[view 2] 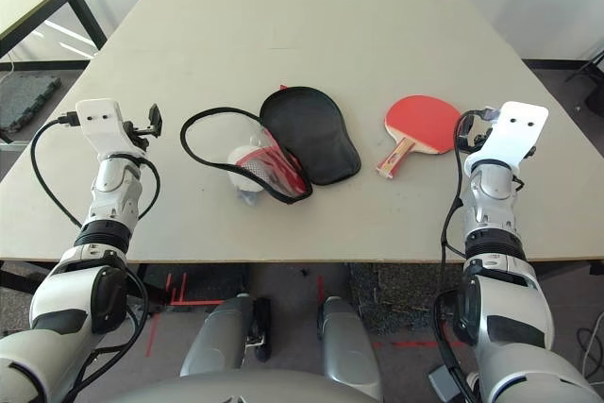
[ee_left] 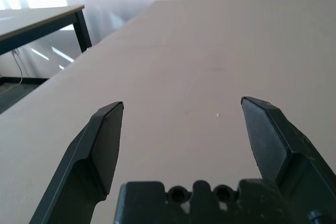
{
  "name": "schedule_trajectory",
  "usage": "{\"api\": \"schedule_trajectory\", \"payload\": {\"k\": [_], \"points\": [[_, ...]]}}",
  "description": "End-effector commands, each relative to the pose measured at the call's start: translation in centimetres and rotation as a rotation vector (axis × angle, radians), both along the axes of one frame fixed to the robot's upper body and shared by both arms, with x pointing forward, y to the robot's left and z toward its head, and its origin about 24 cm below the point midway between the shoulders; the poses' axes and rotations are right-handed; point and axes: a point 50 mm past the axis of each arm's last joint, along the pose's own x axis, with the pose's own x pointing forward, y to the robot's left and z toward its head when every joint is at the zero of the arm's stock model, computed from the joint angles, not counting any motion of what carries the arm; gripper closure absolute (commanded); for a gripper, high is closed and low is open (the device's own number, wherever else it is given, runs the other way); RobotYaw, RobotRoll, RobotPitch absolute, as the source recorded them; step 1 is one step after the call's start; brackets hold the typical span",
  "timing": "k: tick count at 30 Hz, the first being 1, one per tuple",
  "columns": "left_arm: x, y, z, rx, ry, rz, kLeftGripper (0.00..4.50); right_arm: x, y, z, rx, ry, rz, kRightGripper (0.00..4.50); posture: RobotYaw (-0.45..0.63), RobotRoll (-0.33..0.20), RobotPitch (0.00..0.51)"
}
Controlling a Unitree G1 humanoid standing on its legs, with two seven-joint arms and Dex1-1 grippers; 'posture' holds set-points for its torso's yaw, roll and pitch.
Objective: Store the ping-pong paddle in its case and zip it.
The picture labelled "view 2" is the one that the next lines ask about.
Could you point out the grey robot right leg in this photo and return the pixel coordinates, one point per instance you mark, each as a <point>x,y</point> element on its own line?
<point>344,341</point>

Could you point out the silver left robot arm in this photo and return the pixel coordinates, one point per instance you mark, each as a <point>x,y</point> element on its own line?
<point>108,195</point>

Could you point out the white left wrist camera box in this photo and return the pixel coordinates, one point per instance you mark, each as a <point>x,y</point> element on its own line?
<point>101,124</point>

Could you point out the black stand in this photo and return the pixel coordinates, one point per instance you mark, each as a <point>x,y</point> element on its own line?
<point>595,101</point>

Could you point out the grey floor pedal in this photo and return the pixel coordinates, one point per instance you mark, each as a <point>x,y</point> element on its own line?
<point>443,381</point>

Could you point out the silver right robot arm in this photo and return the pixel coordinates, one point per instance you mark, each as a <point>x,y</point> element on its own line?
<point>495,205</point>

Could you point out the grey robot torso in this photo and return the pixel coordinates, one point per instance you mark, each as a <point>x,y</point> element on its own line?
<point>236,391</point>

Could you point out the red ping-pong paddle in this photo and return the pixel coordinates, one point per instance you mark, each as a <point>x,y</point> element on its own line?
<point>424,122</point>

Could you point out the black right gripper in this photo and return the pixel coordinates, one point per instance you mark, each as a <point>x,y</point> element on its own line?
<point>480,131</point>

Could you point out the side table with black frame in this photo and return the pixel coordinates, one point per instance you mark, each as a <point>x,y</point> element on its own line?
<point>28,2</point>

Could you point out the grey robot leg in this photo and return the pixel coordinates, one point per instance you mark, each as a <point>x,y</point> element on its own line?
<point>212,337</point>
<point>344,341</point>

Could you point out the grey robot left leg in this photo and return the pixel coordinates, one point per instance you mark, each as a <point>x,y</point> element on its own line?
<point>212,337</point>

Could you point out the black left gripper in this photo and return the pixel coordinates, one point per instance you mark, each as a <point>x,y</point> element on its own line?
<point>139,131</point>

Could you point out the red and black paddle case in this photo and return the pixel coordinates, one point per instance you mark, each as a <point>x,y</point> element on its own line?
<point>311,139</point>

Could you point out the dark foam puzzle mat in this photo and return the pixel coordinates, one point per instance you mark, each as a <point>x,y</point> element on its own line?
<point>23,101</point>

